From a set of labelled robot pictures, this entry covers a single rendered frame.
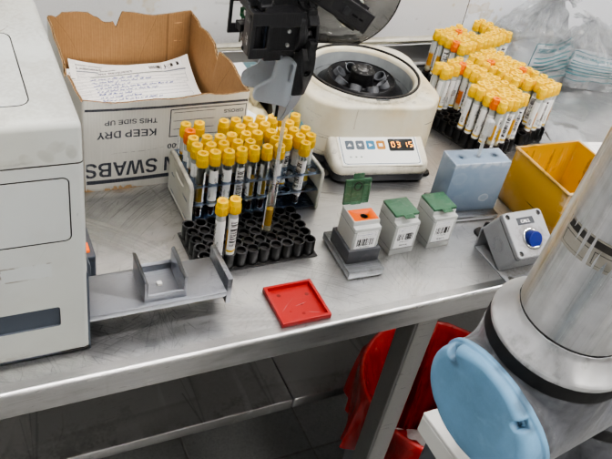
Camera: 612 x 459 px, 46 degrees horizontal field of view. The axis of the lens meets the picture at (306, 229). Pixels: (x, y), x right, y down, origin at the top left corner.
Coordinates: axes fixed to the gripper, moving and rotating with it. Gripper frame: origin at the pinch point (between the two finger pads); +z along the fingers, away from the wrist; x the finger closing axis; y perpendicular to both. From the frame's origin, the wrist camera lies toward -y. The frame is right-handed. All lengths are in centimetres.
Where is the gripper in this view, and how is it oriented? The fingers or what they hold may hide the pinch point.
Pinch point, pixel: (284, 108)
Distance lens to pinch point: 90.1
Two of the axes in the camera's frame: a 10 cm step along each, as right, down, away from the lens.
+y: -9.0, 1.4, -4.2
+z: -1.6, 7.8, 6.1
